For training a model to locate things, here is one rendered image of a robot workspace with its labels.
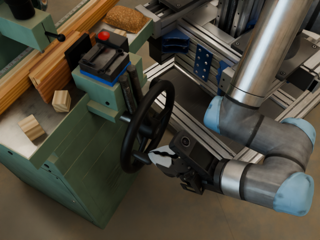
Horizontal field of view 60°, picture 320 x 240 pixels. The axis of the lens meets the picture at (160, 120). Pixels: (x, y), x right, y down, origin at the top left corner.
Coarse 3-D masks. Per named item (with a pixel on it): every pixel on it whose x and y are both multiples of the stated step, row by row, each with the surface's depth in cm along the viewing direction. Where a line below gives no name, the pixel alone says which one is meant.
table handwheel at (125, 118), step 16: (144, 96) 69; (128, 112) 81; (144, 112) 67; (160, 112) 86; (128, 128) 67; (144, 128) 78; (160, 128) 82; (128, 144) 67; (144, 144) 80; (128, 160) 71
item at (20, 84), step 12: (108, 0) 94; (96, 12) 90; (84, 24) 87; (48, 48) 80; (24, 72) 75; (12, 84) 72; (24, 84) 75; (0, 96) 70; (12, 96) 73; (0, 108) 71
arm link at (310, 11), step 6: (318, 0) 78; (312, 6) 78; (318, 6) 78; (312, 12) 79; (318, 12) 78; (306, 18) 80; (312, 18) 80; (306, 24) 82; (312, 24) 81; (300, 30) 87
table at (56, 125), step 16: (144, 16) 94; (96, 32) 90; (128, 32) 90; (144, 32) 92; (144, 80) 84; (32, 96) 75; (80, 96) 75; (16, 112) 72; (32, 112) 72; (48, 112) 72; (64, 112) 72; (80, 112) 77; (96, 112) 78; (112, 112) 76; (0, 128) 70; (16, 128) 70; (48, 128) 70; (64, 128) 73; (0, 144) 67; (16, 144) 67; (32, 144) 67; (48, 144) 69; (32, 160) 66
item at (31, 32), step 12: (0, 12) 68; (36, 12) 68; (0, 24) 70; (12, 24) 67; (24, 24) 66; (36, 24) 66; (48, 24) 69; (12, 36) 72; (24, 36) 68; (36, 36) 67; (48, 36) 70; (36, 48) 70
